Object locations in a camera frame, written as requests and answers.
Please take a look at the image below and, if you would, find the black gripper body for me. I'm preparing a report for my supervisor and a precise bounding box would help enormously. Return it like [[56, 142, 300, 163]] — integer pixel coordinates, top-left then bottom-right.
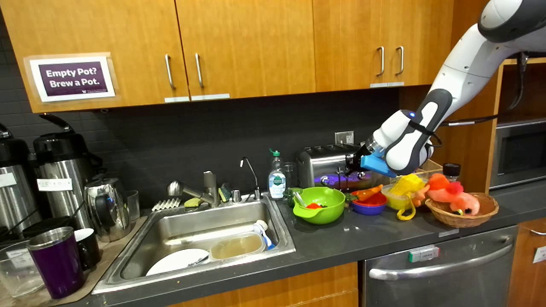
[[346, 147, 373, 171]]

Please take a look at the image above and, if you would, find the silver four-slot toaster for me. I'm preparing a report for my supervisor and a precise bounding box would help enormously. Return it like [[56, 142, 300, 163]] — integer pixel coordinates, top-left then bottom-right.
[[296, 146, 375, 192]]

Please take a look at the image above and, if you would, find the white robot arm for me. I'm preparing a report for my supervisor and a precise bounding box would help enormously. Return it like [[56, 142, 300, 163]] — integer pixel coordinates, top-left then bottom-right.
[[349, 0, 546, 178]]

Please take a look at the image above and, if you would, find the orange toy carrot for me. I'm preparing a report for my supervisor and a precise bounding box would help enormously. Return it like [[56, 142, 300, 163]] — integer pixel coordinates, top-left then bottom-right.
[[349, 185, 382, 202]]

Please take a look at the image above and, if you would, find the blue bowl with red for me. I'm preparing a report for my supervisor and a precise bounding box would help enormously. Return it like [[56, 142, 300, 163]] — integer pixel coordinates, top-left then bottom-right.
[[351, 194, 387, 217]]

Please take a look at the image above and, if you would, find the yellow plastic container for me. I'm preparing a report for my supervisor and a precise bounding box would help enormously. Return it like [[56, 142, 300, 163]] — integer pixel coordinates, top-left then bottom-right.
[[382, 175, 428, 223]]

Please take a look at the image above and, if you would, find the green mixing bowl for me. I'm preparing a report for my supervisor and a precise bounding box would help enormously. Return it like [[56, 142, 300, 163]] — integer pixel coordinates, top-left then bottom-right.
[[291, 187, 346, 226]]

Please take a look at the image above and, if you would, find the wooden condiment tray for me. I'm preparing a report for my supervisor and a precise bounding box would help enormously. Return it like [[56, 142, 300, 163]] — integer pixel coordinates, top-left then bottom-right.
[[416, 159, 443, 178]]

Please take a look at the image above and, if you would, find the dish soap bottle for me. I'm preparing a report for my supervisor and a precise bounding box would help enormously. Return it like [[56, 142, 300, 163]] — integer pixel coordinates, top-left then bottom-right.
[[267, 151, 286, 200]]

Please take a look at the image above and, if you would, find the pink plush toy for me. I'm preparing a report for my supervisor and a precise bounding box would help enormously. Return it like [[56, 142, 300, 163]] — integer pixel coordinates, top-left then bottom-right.
[[426, 175, 479, 216]]

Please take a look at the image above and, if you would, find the black pepper grinder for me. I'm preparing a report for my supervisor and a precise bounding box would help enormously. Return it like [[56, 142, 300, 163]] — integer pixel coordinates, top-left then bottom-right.
[[443, 165, 460, 182]]

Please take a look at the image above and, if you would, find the wicker basket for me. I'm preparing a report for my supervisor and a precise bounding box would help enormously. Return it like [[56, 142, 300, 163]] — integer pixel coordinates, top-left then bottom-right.
[[424, 194, 499, 229]]

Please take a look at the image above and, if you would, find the small filtered water tap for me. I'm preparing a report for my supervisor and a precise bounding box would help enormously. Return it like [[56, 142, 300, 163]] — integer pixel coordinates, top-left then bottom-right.
[[238, 158, 260, 202]]

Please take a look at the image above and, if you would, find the stainless steel sink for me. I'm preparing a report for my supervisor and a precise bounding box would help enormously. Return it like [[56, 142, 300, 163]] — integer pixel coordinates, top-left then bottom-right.
[[95, 197, 294, 294]]

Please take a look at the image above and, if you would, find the chrome kitchen faucet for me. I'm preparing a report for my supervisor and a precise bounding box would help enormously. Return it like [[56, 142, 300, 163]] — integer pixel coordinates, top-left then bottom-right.
[[167, 171, 219, 207]]

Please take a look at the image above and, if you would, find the stainless dishwasher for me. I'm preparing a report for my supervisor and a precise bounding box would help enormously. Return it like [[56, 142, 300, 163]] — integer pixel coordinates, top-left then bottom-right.
[[361, 226, 516, 307]]

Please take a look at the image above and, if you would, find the built-in microwave oven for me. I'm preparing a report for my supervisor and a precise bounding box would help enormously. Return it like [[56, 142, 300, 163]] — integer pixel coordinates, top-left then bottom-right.
[[489, 120, 546, 190]]

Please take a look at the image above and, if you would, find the white plate in sink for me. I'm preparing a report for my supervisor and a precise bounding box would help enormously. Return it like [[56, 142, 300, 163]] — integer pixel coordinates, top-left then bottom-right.
[[146, 250, 209, 277]]

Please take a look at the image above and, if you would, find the steel coffee carafe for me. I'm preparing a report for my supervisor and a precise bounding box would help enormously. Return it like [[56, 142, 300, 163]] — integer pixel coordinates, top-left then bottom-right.
[[83, 176, 131, 243]]

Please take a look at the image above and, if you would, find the black mug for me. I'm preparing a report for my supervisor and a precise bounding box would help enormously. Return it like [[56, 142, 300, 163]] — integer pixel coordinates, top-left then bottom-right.
[[73, 229, 100, 270]]

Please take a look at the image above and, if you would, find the purple brew sign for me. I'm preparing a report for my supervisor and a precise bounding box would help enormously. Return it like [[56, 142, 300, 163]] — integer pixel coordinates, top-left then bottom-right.
[[25, 54, 115, 105]]

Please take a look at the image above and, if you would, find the purple tumbler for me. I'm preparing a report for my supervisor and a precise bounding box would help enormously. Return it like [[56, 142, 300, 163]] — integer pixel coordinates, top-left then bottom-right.
[[28, 228, 85, 299]]

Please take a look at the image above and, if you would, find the left steel coffee airpot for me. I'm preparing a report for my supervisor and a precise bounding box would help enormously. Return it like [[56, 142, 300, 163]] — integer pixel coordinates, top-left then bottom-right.
[[0, 125, 39, 233]]

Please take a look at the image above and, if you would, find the clear plastic container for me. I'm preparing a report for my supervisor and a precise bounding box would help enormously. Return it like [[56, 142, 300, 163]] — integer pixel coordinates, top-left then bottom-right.
[[0, 241, 44, 299]]

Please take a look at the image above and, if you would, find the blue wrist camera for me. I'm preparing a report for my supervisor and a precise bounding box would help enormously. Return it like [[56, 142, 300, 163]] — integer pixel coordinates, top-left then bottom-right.
[[359, 156, 393, 178]]

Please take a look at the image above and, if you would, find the wall power outlet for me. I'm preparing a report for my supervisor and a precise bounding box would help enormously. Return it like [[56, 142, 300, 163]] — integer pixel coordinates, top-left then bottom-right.
[[334, 132, 354, 146]]

